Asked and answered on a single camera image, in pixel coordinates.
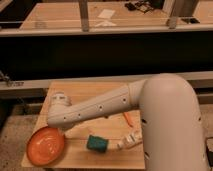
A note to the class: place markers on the orange ceramic bowl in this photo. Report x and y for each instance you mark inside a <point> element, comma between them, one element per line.
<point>45,146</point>

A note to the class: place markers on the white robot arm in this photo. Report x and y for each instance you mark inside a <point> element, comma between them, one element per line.
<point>172,129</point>

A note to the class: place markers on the orange marker pen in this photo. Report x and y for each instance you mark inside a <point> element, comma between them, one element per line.
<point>128,119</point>

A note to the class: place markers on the green sponge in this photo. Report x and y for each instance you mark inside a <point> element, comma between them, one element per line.
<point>97,144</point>

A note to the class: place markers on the clear plastic bottle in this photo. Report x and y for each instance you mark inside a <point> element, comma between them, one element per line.
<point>130,140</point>

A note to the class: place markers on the white paper sheet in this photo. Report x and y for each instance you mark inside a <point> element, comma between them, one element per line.
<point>106,14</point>

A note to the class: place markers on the grey metal post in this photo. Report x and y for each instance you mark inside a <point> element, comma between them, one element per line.
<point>184,10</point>
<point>83,7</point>

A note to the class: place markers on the grey metal post right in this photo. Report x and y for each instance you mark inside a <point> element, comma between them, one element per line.
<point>184,10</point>

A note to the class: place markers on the metal clamp bracket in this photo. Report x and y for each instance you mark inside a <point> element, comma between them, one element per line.
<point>7,80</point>

